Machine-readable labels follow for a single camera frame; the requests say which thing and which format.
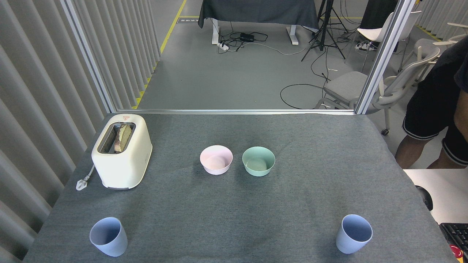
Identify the black power strip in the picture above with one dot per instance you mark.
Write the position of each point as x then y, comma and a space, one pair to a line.
247, 37

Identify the grey office chair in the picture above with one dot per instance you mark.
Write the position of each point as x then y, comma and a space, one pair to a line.
347, 86

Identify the white frame office chair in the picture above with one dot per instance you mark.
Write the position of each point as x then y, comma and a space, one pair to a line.
426, 44

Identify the red round object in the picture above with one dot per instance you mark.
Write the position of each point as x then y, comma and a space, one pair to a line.
457, 252

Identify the pink bowl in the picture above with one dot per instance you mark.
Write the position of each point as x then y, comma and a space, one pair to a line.
215, 168

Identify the silver frame rail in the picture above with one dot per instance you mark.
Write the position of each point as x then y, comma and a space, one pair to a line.
234, 111

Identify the blue cup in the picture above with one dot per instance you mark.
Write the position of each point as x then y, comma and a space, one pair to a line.
113, 246
345, 244

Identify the white desk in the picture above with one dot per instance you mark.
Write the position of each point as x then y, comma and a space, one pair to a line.
446, 190

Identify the black keyboard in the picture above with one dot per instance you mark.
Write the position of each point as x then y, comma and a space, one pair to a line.
457, 233

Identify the cream white toaster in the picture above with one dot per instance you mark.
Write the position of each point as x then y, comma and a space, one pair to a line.
124, 168

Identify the black rounded device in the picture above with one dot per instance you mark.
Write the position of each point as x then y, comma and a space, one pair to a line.
427, 199

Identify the person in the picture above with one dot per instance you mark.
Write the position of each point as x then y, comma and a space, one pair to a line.
431, 106

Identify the black tripod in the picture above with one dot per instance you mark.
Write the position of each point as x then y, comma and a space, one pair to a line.
323, 33

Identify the white toaster power plug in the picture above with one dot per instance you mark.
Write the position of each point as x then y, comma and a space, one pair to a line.
82, 184

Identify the dark cloth on background table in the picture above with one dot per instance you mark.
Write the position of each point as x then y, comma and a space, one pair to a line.
256, 11

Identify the grey table cloth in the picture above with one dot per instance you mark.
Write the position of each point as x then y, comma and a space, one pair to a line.
299, 204

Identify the white plastic chair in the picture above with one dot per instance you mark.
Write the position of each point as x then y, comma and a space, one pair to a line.
373, 33

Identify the white power strip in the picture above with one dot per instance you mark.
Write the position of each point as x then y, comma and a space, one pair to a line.
223, 46
363, 46

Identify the silver frame post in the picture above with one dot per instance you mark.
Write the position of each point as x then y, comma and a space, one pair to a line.
89, 58
384, 54

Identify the toasted bread slice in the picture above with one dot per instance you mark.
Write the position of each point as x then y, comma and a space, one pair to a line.
123, 137

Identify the green bowl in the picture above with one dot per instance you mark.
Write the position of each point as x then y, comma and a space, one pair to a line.
257, 171

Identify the white background table frame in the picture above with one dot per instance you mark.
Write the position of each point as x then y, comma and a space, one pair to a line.
292, 36

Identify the person's forearm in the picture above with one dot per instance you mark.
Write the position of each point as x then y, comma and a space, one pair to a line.
461, 117

